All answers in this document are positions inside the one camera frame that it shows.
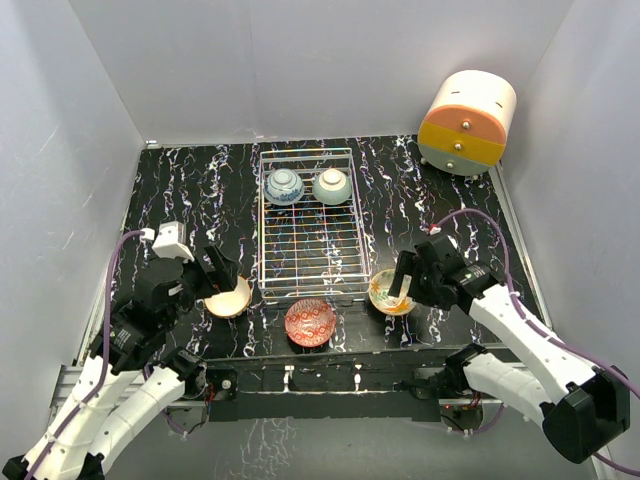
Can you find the red patterned bowl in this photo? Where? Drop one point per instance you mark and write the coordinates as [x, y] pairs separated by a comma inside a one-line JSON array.
[[310, 322]]

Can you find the blue white patterned bowl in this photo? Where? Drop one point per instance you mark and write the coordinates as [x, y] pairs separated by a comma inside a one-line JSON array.
[[283, 187]]

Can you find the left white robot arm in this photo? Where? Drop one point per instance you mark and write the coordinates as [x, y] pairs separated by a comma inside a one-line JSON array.
[[95, 424]]

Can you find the pastel round drawer cabinet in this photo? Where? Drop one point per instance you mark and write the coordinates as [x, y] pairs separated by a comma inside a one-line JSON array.
[[466, 128]]

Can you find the pale green bowl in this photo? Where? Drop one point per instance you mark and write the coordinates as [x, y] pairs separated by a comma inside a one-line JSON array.
[[332, 187]]

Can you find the silver wire dish rack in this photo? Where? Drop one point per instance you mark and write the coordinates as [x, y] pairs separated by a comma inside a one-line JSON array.
[[309, 249]]

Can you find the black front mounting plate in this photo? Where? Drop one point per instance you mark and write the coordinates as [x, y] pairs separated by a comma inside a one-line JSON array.
[[397, 383]]

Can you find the white bowl brown rim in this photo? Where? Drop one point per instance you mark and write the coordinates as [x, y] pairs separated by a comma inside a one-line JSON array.
[[230, 304]]

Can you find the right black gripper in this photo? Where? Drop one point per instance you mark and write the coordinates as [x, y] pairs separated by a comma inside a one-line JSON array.
[[410, 264]]

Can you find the cream bowl leaf pattern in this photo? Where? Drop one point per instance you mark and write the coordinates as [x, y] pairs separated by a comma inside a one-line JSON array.
[[379, 296]]

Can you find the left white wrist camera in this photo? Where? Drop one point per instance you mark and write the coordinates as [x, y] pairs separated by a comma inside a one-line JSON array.
[[170, 242]]

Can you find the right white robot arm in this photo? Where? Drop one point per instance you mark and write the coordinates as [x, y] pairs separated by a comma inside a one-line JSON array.
[[579, 405]]

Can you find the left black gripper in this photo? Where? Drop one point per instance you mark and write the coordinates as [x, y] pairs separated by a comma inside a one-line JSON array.
[[225, 269]]

